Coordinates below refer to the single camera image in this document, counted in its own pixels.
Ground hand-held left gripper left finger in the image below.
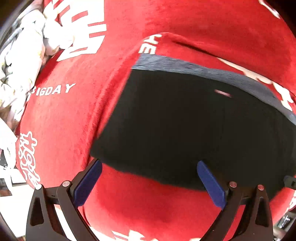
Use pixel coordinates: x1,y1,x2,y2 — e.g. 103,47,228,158
25,159,103,241

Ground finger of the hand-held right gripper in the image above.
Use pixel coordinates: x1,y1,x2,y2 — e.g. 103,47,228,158
284,175,296,188

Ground black pants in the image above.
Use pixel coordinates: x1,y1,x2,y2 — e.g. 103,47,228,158
90,54,296,197

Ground red printed blanket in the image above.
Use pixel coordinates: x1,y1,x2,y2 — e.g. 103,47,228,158
15,0,296,241

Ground pile of white and grey clothes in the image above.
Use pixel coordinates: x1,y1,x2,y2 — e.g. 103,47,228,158
0,7,77,186

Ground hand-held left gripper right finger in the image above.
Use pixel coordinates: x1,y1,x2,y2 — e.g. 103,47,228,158
197,161,274,241

